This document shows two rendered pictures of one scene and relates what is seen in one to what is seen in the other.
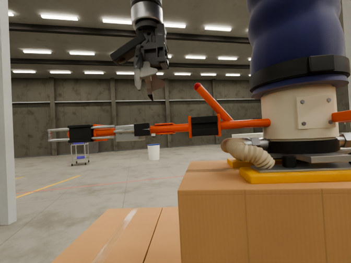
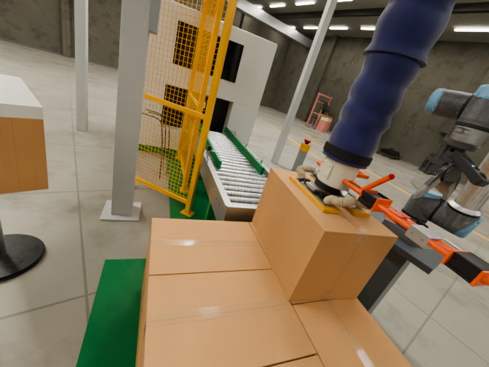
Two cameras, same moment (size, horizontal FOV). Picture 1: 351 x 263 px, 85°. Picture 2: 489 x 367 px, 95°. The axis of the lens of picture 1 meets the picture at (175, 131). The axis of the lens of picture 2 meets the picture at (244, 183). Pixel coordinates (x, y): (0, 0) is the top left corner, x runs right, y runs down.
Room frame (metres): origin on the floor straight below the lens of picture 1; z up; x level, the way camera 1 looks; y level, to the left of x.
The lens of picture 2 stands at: (1.44, 0.42, 1.35)
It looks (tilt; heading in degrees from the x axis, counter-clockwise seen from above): 23 degrees down; 240
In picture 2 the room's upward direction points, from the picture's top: 18 degrees clockwise
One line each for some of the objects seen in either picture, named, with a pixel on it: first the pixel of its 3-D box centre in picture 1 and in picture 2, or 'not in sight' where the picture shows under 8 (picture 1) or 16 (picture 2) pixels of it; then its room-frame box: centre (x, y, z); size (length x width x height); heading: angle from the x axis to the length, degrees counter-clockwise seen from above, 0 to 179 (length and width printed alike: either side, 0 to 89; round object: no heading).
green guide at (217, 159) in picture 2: not in sight; (203, 138); (0.68, -2.24, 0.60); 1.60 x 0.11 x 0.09; 86
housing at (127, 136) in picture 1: (130, 133); (423, 236); (0.57, 0.13, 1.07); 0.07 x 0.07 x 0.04; 84
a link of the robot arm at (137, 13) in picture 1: (147, 21); (466, 137); (0.55, 0.06, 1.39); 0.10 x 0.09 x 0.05; 174
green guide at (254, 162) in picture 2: not in sight; (242, 145); (0.15, -2.21, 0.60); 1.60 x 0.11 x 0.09; 86
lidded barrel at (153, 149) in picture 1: (153, 152); not in sight; (8.45, 1.01, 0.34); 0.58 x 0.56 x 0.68; 12
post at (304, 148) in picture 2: not in sight; (287, 189); (-0.02, -1.24, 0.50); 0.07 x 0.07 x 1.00; 86
